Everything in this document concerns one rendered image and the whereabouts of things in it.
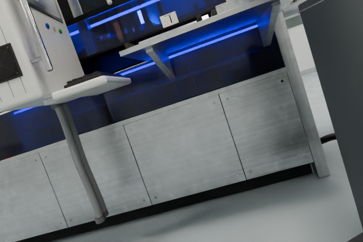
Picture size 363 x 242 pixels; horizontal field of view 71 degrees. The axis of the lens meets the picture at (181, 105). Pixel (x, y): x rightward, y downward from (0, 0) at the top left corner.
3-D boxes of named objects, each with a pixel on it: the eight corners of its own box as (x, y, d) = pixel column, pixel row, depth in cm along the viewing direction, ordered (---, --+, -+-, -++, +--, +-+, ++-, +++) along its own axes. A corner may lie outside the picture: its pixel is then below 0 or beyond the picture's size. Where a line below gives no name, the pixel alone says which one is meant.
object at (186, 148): (79, 189, 263) (47, 108, 255) (280, 130, 230) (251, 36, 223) (-2, 260, 164) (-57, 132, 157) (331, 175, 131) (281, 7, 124)
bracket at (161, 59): (170, 79, 136) (162, 55, 134) (175, 77, 135) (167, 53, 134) (156, 81, 102) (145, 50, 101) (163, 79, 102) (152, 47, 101)
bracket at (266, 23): (263, 47, 128) (256, 21, 127) (269, 45, 127) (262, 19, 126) (281, 38, 94) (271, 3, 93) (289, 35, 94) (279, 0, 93)
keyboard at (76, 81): (99, 87, 130) (98, 82, 130) (126, 78, 130) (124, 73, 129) (64, 89, 90) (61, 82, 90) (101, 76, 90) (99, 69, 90)
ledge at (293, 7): (276, 17, 138) (275, 14, 138) (301, 8, 136) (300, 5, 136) (283, 11, 124) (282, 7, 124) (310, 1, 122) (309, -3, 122)
